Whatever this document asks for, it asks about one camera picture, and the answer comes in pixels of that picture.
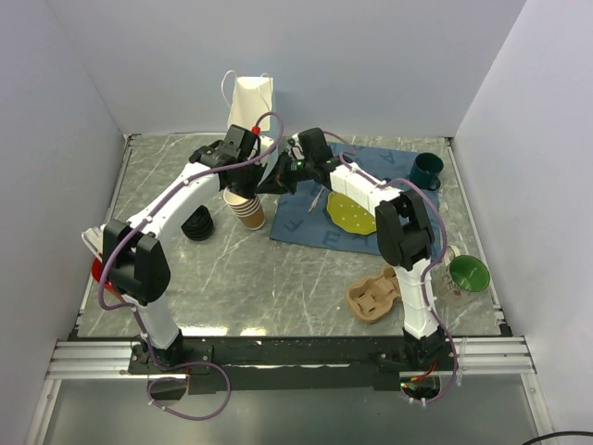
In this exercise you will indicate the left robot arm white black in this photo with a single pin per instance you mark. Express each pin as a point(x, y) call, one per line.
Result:
point(133, 255)

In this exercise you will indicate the brown cardboard cup carrier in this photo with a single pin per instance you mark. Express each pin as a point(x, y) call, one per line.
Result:
point(372, 297)

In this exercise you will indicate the silver fork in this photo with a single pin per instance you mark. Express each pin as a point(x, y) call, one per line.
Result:
point(315, 201)

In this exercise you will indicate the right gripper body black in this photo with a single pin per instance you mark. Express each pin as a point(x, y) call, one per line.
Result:
point(290, 177)

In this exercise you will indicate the dark green enamel mug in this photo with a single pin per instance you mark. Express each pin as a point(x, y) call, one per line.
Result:
point(425, 171)

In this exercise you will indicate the yellow plate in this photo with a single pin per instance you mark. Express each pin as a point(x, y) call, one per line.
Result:
point(346, 214)

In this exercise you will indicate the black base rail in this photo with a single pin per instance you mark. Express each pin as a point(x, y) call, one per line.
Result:
point(211, 364)

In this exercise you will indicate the stack of black lids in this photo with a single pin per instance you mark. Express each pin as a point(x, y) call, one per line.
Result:
point(199, 226)

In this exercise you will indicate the stack of brown paper cups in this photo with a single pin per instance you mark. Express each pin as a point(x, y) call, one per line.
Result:
point(249, 211)

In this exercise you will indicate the light blue paper bag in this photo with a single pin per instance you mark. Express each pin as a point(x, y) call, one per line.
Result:
point(247, 97)

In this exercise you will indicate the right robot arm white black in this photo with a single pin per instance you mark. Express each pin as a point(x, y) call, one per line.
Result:
point(404, 231)

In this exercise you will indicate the blue letter-print cloth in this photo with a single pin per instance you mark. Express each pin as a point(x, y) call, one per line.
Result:
point(293, 223)

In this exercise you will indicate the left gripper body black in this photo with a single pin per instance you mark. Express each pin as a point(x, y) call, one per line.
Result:
point(248, 181)

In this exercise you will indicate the red cup holder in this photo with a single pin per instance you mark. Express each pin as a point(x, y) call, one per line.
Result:
point(96, 272)

